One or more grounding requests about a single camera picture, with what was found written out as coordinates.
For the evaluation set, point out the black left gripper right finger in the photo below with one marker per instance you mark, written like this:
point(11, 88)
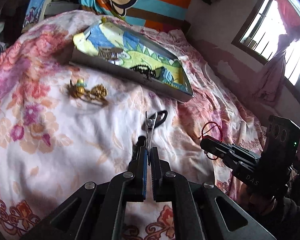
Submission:
point(159, 168)

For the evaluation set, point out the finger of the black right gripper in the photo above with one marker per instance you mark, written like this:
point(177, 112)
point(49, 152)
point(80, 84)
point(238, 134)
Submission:
point(215, 149)

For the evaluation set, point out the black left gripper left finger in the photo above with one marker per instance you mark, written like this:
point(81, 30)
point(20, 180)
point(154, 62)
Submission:
point(138, 166)

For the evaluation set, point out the thin wire hoop hair clip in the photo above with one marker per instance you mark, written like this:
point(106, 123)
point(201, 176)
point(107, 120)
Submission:
point(151, 123)

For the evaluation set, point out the blue wrist watch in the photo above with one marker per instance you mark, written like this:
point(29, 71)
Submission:
point(170, 75)

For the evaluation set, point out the grey hair claw clip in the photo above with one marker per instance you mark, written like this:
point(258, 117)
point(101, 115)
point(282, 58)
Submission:
point(110, 54)

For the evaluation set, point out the pink window curtain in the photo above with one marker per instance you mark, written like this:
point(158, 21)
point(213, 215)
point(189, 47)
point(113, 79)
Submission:
point(270, 79)

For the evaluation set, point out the pink floral bed quilt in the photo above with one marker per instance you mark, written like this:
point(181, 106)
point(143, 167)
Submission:
point(53, 139)

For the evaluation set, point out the barred window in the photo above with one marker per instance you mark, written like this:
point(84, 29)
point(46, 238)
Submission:
point(259, 36)

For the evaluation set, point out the grey tray with dinosaur towel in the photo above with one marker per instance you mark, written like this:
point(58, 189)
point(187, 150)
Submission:
point(140, 58)

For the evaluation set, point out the striped monkey blanket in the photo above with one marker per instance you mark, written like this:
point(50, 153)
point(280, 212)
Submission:
point(161, 15)

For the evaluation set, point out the blue dotted wardrobe curtain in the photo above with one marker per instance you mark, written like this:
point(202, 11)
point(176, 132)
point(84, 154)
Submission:
point(32, 15)

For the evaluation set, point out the gold chain jewelry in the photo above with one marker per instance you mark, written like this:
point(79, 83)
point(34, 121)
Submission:
point(98, 92)

